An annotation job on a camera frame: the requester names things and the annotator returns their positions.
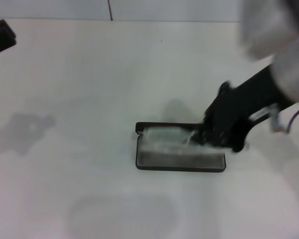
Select clear plastic glasses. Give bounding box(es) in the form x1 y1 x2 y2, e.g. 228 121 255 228
139 126 224 155

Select black glasses case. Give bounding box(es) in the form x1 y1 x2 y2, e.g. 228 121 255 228
135 121 227 173

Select grey right arm cable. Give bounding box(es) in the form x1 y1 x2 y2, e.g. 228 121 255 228
270 103 299 134

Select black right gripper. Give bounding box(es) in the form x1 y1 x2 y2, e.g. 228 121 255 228
193 64 290 153

